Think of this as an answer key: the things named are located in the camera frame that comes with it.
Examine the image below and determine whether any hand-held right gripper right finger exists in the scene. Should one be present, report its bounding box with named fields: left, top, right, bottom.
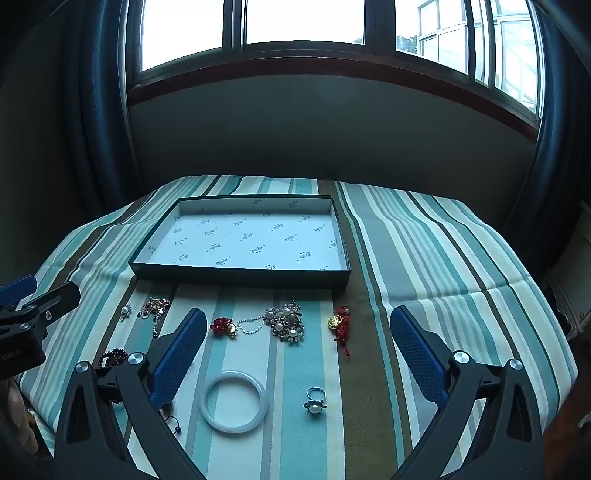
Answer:
left=389, top=305, right=546, bottom=480

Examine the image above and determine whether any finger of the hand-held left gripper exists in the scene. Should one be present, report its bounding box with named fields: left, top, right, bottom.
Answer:
left=0, top=275, right=38, bottom=311
left=0, top=281, right=82, bottom=340

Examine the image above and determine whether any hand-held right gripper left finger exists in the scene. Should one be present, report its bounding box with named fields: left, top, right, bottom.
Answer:
left=54, top=307, right=208, bottom=480

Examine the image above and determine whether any red bead flower ornament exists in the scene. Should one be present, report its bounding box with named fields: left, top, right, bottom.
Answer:
left=210, top=316, right=238, bottom=340

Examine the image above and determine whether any rose gold chain necklace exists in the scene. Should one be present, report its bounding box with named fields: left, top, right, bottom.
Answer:
left=137, top=296, right=171, bottom=337

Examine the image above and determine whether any dark red bead bracelet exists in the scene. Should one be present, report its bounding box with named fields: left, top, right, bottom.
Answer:
left=96, top=348, right=130, bottom=370

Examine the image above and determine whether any black bead cord pendant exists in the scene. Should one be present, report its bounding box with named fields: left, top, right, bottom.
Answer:
left=159, top=401, right=182, bottom=435

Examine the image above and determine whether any white jade bangle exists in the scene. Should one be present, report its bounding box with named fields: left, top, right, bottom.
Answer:
left=199, top=370, right=269, bottom=435

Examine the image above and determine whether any large pearl cluster brooch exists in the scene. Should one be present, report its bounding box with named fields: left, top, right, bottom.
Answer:
left=269, top=300, right=306, bottom=344

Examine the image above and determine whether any green jewelry box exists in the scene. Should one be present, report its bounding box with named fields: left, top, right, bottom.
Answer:
left=128, top=196, right=352, bottom=291

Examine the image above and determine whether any person's left hand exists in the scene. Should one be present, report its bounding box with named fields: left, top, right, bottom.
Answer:
left=7, top=381, right=40, bottom=455

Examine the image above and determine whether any striped teal tablecloth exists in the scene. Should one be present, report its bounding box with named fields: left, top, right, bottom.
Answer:
left=16, top=174, right=580, bottom=480

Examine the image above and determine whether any dark blue curtain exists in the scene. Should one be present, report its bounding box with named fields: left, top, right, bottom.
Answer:
left=60, top=0, right=144, bottom=217
left=503, top=0, right=591, bottom=273

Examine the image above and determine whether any red cord gold charm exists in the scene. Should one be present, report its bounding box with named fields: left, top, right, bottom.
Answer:
left=328, top=305, right=352, bottom=357

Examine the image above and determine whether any window with dark frame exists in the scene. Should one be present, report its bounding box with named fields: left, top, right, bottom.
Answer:
left=124, top=0, right=543, bottom=137

